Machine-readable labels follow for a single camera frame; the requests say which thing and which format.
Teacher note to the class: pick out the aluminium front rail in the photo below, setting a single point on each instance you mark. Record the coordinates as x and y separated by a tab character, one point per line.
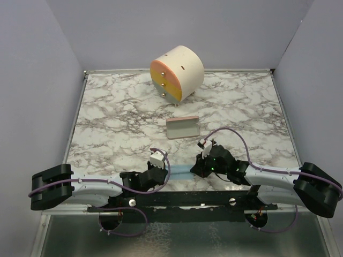
69	209

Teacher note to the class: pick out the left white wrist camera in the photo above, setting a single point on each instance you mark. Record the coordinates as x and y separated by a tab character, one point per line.
157	158

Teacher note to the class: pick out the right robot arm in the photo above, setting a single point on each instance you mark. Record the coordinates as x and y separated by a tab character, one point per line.
308	186

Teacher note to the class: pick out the light blue cleaning cloth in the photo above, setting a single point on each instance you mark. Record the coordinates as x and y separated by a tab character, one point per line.
181	172

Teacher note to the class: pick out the pink glasses case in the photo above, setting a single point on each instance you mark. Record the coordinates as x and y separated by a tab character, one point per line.
182	127

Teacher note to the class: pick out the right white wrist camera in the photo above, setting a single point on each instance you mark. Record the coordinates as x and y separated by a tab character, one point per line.
206	145

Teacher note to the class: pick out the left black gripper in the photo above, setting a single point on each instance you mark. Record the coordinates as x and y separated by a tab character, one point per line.
151	166

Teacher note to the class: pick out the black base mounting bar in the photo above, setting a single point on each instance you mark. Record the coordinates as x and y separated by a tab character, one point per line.
232	207

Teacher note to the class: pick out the round cream drawer cabinet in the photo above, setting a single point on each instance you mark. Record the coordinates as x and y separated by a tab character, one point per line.
177	74

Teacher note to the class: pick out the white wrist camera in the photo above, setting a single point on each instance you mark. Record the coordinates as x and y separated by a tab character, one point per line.
157	158
206	145

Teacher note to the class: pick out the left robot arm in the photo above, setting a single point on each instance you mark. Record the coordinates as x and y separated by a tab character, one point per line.
60	184

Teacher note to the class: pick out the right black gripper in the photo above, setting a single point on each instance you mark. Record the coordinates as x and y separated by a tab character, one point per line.
199	168

